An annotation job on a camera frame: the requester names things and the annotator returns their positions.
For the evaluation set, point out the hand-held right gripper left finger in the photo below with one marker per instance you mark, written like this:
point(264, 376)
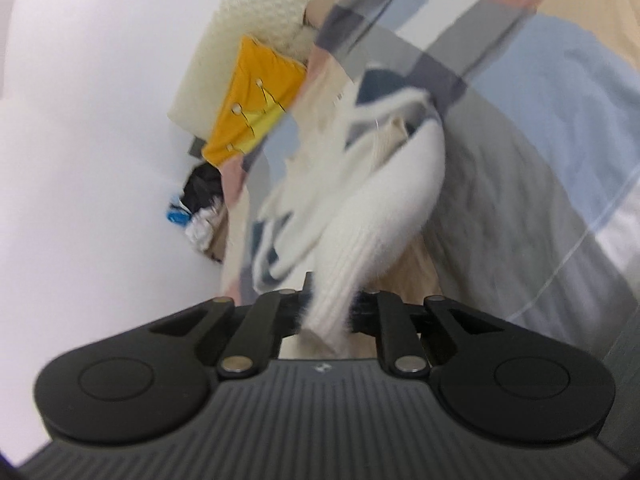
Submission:
point(270, 320)

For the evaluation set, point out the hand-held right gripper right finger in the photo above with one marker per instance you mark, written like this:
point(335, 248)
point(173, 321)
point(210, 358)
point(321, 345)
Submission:
point(397, 332)

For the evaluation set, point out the cream and blue striped sweater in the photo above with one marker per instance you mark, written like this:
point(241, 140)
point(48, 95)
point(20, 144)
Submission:
point(380, 210)

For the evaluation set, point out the white cloth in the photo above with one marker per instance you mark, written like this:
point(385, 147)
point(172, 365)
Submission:
point(205, 227)

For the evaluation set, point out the blue plastic bag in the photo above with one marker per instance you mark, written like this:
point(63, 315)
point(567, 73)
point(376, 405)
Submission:
point(177, 215)

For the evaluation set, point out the patchwork checked quilt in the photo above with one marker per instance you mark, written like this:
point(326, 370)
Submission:
point(525, 160)

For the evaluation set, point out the yellow crown print pillow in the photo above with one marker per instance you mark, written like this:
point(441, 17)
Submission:
point(250, 95)

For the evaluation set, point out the cream quilted headboard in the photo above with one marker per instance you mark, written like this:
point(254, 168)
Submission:
point(225, 35)

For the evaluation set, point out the grey wall socket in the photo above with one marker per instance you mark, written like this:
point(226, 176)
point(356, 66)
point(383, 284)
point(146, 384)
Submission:
point(197, 146)

